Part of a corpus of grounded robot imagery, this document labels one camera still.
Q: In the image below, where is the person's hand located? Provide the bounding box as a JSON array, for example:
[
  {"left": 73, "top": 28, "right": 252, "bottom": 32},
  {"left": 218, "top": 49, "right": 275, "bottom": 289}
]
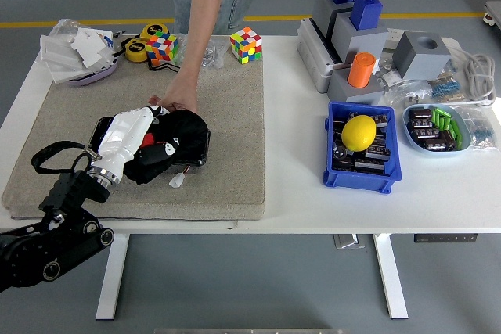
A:
[{"left": 147, "top": 74, "right": 199, "bottom": 114}]

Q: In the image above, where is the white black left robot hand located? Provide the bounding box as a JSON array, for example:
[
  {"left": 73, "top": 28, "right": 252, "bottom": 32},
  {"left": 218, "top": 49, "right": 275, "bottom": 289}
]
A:
[{"left": 96, "top": 105, "right": 182, "bottom": 174}]

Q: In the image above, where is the black rag with red patch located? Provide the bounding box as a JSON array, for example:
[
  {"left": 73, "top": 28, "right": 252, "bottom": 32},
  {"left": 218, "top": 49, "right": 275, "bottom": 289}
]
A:
[{"left": 124, "top": 110, "right": 211, "bottom": 185}]

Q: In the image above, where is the black table control panel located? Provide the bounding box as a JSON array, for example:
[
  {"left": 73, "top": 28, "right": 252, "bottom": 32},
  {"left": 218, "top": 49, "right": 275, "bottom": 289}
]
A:
[{"left": 413, "top": 234, "right": 479, "bottom": 243}]

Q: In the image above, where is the clear bag of screws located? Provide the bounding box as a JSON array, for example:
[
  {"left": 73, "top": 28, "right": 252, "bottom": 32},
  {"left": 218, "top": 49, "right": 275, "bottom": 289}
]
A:
[{"left": 199, "top": 38, "right": 230, "bottom": 70}]

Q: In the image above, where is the multicoloured puzzle cube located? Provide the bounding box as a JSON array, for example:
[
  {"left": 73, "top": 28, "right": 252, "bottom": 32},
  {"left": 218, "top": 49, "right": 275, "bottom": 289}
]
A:
[
  {"left": 145, "top": 31, "right": 180, "bottom": 67},
  {"left": 229, "top": 26, "right": 263, "bottom": 65}
]

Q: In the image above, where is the grey-brown mat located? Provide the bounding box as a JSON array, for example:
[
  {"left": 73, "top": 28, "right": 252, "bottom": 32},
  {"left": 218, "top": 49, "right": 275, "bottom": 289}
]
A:
[{"left": 2, "top": 34, "right": 266, "bottom": 221}]

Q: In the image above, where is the purple tray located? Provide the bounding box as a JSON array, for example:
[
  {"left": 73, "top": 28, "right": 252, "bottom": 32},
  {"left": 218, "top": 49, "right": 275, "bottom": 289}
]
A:
[{"left": 64, "top": 58, "right": 118, "bottom": 88}]

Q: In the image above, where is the yellow tape measure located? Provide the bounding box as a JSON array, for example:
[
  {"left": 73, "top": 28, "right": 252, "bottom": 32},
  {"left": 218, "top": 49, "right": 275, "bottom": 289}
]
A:
[
  {"left": 124, "top": 38, "right": 149, "bottom": 63},
  {"left": 139, "top": 23, "right": 170, "bottom": 42}
]

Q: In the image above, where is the broken white plastic piece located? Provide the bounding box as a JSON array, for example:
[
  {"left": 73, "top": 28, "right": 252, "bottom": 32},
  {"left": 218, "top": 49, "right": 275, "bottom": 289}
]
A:
[{"left": 69, "top": 27, "right": 114, "bottom": 69}]

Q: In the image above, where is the empty clear plastic bag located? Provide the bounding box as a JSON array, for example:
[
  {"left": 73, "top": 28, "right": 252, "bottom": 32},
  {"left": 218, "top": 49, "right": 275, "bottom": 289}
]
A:
[{"left": 46, "top": 18, "right": 85, "bottom": 41}]

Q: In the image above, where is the grey junction box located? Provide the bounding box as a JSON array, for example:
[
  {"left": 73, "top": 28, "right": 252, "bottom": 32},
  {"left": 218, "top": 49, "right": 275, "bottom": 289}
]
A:
[{"left": 296, "top": 17, "right": 345, "bottom": 95}]

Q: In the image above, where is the white table leg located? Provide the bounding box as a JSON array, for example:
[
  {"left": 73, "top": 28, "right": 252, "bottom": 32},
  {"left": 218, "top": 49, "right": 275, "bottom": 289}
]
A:
[
  {"left": 373, "top": 233, "right": 409, "bottom": 320},
  {"left": 95, "top": 233, "right": 130, "bottom": 321}
]

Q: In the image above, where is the tall grey block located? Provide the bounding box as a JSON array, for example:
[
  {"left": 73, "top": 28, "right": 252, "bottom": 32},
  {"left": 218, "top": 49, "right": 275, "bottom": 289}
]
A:
[
  {"left": 312, "top": 0, "right": 355, "bottom": 40},
  {"left": 331, "top": 11, "right": 389, "bottom": 65}
]

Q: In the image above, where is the orange cylinder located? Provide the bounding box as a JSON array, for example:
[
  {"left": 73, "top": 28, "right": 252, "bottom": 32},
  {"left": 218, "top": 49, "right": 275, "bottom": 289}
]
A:
[{"left": 347, "top": 52, "right": 377, "bottom": 89}]

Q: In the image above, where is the yellow lemon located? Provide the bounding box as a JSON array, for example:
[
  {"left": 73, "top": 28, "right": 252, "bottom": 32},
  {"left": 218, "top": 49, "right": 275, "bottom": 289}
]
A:
[{"left": 341, "top": 114, "right": 377, "bottom": 153}]

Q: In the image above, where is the low grey block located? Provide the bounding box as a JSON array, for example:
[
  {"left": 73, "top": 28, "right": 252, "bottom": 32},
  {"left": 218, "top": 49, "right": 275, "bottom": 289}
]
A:
[{"left": 326, "top": 69, "right": 387, "bottom": 106}]

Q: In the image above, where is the blue plastic bin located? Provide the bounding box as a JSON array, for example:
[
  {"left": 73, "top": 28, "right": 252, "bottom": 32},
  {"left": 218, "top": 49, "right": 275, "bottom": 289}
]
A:
[{"left": 323, "top": 101, "right": 403, "bottom": 195}]

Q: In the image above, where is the clear bag of small parts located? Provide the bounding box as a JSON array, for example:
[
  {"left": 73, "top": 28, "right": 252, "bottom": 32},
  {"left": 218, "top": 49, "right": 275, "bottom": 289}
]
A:
[{"left": 375, "top": 56, "right": 404, "bottom": 88}]

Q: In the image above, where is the clear bag with plug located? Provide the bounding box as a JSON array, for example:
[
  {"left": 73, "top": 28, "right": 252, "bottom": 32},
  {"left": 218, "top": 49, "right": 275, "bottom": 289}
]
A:
[{"left": 381, "top": 79, "right": 434, "bottom": 110}]

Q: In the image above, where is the grey block with round hole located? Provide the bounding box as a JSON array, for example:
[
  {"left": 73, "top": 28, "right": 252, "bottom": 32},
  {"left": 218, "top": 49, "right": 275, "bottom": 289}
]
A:
[{"left": 392, "top": 31, "right": 452, "bottom": 81}]

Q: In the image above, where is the clear bag of blue resistors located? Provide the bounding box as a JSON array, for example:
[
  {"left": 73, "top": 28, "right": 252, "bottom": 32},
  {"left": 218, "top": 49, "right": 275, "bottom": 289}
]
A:
[
  {"left": 463, "top": 106, "right": 500, "bottom": 153},
  {"left": 428, "top": 75, "right": 467, "bottom": 102}
]

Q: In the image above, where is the light blue dish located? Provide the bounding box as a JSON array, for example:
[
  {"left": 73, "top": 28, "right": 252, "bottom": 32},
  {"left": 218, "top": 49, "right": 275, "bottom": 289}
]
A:
[{"left": 402, "top": 102, "right": 472, "bottom": 159}]

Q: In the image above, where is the white power strip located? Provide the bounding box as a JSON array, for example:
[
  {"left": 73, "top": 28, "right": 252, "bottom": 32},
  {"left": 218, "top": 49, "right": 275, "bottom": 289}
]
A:
[{"left": 385, "top": 28, "right": 461, "bottom": 52}]

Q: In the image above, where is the white cart with red wheel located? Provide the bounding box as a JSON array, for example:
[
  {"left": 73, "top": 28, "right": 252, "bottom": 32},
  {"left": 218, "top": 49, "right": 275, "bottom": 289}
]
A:
[{"left": 481, "top": 0, "right": 501, "bottom": 32}]

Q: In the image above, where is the white connector with red wires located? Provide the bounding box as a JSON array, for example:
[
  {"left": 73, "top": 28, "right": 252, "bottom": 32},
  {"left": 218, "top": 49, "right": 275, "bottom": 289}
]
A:
[{"left": 168, "top": 165, "right": 193, "bottom": 189}]

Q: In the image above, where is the grey metal bracket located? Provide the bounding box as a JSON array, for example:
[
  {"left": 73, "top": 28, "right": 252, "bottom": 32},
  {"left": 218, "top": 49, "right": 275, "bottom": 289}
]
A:
[{"left": 332, "top": 233, "right": 366, "bottom": 250}]

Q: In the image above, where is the white coiled cable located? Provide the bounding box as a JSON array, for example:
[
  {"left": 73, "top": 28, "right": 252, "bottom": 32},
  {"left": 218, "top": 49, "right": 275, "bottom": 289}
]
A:
[{"left": 445, "top": 38, "right": 497, "bottom": 107}]

